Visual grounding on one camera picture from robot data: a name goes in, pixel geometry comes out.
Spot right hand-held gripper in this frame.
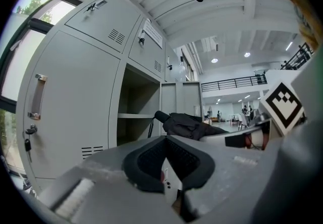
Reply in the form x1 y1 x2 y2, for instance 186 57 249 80
224 81 306 151

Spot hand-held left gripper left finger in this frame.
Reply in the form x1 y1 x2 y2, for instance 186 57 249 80
40 134 168 210

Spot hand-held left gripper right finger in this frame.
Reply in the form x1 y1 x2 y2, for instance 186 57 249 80
166 134 282 221

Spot black umbrella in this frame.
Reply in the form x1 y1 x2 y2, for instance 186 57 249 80
148 110 231 142

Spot grey metal locker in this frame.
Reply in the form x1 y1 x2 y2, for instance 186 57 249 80
15 0 204 195

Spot long black balcony railing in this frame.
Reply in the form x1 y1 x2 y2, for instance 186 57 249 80
201 73 268 93

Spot clear plastic bag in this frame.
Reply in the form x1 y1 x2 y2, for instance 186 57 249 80
178 55 190 83

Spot short black balcony railing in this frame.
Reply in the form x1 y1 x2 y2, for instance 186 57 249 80
279 42 316 71

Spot white paper notice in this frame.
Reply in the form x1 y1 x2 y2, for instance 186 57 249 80
142 19 164 49

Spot black-framed window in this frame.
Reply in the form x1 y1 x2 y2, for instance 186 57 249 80
0 0 85 183

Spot black keys on ring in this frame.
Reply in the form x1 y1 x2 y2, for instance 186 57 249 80
24 123 38 163

